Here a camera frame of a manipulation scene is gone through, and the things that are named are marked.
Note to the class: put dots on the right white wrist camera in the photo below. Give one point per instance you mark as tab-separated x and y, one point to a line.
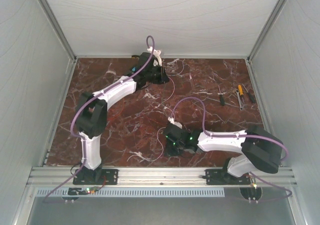
172	121

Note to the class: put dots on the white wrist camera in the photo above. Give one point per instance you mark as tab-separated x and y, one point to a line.
172	121
157	54

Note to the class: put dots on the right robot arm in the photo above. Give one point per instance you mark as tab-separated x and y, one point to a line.
257	148

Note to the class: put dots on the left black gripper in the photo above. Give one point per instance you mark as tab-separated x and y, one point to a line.
164	78

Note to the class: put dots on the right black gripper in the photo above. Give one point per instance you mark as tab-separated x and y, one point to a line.
169	151

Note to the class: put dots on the silver wrench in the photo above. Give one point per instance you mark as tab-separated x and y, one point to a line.
239	100

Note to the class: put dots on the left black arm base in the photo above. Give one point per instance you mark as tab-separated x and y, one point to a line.
99	176

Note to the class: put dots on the black handled screwdriver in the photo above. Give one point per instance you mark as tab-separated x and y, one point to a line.
251	97

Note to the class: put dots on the black yellow edge clip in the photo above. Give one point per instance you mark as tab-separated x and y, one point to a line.
136	56

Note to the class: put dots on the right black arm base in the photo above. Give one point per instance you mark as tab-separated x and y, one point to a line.
220	177

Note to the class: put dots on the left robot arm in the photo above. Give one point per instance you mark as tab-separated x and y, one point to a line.
92	109

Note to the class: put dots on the yellow handled screwdriver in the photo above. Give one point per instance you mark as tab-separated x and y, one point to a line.
240	89

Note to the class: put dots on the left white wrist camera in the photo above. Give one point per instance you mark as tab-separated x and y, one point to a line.
157	54

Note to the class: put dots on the aluminium front rail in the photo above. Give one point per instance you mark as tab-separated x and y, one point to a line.
152	176

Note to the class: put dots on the slotted grey cable duct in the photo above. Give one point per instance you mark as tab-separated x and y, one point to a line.
136	192

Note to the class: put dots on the red shaft black screwdriver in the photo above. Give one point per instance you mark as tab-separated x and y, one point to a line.
221	97

